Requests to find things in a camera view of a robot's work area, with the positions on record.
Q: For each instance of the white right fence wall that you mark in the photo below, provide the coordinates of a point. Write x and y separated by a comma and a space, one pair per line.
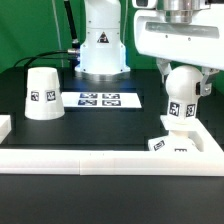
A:
203, 139

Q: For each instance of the white left fence wall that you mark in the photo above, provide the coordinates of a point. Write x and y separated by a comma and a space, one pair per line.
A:
5, 126

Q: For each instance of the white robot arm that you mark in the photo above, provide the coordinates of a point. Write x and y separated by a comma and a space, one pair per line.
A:
102, 51

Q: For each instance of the white front fence wall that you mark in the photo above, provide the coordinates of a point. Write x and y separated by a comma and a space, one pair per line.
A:
70, 162

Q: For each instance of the white fence wall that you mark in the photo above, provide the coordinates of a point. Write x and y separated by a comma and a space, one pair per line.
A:
5, 126
70, 162
203, 139

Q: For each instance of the white lamp shade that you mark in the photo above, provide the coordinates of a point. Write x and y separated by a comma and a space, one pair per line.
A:
43, 100

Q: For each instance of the white marker sheet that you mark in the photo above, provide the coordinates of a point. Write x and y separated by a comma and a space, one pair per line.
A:
100, 100

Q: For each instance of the white lamp base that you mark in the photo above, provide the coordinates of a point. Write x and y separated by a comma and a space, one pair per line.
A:
178, 137

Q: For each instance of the white lamp bulb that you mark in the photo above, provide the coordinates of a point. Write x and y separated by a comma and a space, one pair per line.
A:
181, 87

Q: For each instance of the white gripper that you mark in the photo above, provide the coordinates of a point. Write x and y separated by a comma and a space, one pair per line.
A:
199, 43

